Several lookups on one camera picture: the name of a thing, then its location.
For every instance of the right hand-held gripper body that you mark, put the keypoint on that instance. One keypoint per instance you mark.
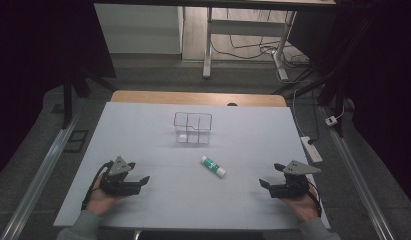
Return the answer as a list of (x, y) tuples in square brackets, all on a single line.
[(293, 183)]

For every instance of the aluminium rail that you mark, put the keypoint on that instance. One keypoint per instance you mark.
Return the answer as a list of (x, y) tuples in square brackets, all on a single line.
[(36, 183), (359, 186)]

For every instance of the white cabinet panel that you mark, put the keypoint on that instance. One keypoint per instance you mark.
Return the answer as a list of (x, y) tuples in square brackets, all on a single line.
[(136, 30)]

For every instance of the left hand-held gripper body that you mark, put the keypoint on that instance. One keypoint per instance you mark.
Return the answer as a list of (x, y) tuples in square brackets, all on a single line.
[(121, 181)]

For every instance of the person's left hand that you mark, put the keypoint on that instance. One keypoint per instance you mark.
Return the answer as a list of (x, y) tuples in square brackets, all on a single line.
[(101, 200)]

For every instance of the black metal stand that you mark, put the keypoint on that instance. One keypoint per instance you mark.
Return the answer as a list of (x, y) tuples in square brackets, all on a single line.
[(67, 100), (326, 83)]

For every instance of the white desk frame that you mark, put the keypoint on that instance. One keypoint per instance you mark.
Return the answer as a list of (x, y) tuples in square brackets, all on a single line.
[(246, 28)]

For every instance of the black floor plate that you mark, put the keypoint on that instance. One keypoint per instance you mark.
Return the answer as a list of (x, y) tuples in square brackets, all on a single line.
[(76, 141)]

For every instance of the green and white glue stick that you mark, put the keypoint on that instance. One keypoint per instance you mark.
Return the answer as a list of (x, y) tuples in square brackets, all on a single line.
[(213, 166)]

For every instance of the clear acrylic organizer box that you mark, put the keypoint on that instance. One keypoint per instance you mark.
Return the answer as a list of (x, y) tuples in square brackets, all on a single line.
[(193, 128)]

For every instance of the small white adapter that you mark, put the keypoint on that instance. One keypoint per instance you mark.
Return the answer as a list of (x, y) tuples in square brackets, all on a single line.
[(331, 120)]

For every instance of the white table mat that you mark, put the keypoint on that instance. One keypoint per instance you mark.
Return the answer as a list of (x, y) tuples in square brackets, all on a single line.
[(193, 200)]

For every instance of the white power strip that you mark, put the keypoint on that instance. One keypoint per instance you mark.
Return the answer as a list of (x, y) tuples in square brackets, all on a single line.
[(311, 149)]

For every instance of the person's right hand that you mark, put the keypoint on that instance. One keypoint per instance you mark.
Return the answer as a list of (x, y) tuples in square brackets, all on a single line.
[(303, 206)]

